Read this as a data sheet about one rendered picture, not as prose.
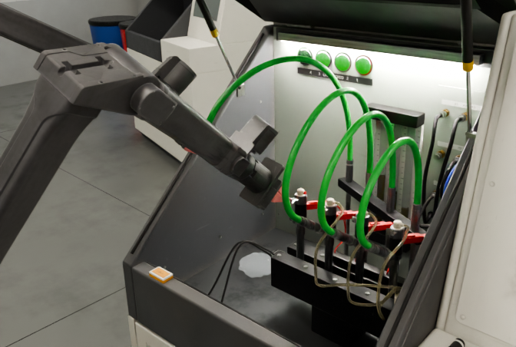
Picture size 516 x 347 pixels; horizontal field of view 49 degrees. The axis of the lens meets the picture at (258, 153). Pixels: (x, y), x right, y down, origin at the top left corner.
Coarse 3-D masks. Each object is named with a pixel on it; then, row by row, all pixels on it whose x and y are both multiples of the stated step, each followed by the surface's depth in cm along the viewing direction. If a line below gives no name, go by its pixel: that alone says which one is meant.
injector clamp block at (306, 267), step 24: (288, 264) 128; (312, 264) 128; (336, 264) 128; (288, 288) 130; (312, 288) 125; (336, 288) 120; (360, 288) 119; (384, 288) 119; (312, 312) 127; (336, 312) 122; (360, 312) 117; (384, 312) 113; (336, 336) 124; (360, 336) 127
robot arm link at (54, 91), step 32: (64, 64) 62; (96, 64) 65; (128, 64) 67; (32, 96) 63; (64, 96) 60; (96, 96) 62; (128, 96) 66; (32, 128) 62; (64, 128) 63; (0, 160) 64; (32, 160) 63; (0, 192) 64; (32, 192) 66; (0, 224) 65; (0, 256) 69
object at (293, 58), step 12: (276, 60) 121; (288, 60) 122; (300, 60) 123; (312, 60) 125; (252, 72) 119; (324, 72) 127; (336, 84) 130; (228, 96) 118; (216, 108) 118; (348, 108) 133; (348, 120) 134; (348, 144) 137; (348, 156) 138
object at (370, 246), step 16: (400, 144) 102; (416, 144) 108; (384, 160) 99; (416, 160) 110; (416, 176) 113; (368, 192) 98; (416, 192) 114; (416, 208) 115; (416, 224) 117; (384, 256) 108
